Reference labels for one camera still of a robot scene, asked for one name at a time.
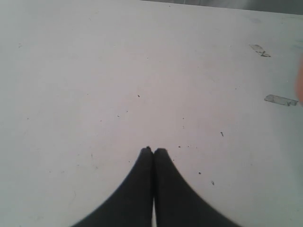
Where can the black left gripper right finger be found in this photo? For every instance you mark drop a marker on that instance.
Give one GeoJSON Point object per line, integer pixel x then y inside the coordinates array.
{"type": "Point", "coordinates": [176, 203]}

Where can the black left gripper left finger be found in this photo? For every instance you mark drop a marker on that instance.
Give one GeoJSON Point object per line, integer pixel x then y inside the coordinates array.
{"type": "Point", "coordinates": [131, 203]}

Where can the terracotta ceramic mug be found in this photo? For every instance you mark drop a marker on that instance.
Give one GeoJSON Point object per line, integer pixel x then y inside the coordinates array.
{"type": "Point", "coordinates": [299, 82]}

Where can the clear tape piece near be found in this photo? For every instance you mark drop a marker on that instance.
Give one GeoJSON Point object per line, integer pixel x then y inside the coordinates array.
{"type": "Point", "coordinates": [280, 100]}

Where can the clear tape piece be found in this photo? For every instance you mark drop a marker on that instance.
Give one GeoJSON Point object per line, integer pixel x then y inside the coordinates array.
{"type": "Point", "coordinates": [259, 50]}
{"type": "Point", "coordinates": [280, 100]}

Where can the clear tape piece far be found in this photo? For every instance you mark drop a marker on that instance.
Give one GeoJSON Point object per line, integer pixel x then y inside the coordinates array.
{"type": "Point", "coordinates": [259, 50]}

